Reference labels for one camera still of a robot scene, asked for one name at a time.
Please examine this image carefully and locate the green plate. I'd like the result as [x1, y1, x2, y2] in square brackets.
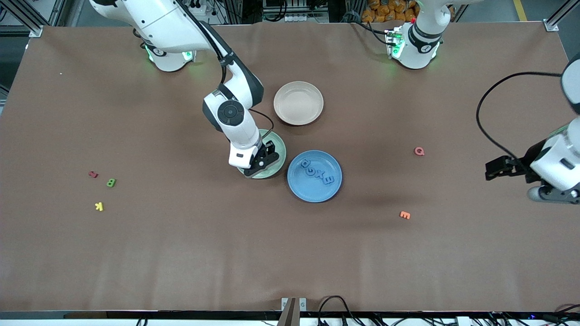
[236, 129, 287, 179]

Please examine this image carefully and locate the beige plate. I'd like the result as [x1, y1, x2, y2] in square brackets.
[273, 81, 324, 126]

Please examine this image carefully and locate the blue plate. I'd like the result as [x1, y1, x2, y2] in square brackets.
[287, 150, 343, 203]

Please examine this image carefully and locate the brown table cover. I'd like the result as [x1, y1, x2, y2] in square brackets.
[0, 22, 580, 313]

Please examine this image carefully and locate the pile of orange objects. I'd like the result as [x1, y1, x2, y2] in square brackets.
[362, 0, 420, 23]

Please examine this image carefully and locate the aluminium frame post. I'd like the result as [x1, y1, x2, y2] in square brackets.
[544, 0, 580, 32]
[0, 0, 62, 38]

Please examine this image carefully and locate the silver clamp bracket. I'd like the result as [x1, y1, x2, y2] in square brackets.
[281, 297, 307, 313]

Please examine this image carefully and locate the black base cable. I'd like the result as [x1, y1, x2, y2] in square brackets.
[347, 13, 391, 46]

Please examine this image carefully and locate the black cable bundle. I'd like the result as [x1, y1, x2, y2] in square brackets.
[317, 295, 363, 326]

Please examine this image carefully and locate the black table edge rail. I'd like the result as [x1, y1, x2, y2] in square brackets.
[0, 311, 580, 320]

